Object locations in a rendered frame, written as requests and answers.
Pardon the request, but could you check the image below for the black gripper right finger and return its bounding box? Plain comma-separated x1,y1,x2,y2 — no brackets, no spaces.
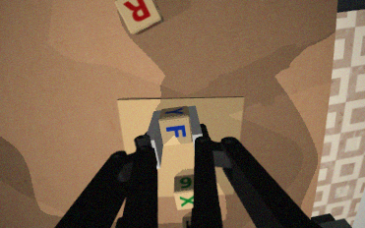
188,105,323,228

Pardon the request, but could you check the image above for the beige flat mat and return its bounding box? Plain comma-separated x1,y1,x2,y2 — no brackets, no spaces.
117,96,244,197

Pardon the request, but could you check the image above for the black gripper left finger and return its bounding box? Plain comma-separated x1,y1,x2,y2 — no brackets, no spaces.
54,110,163,228

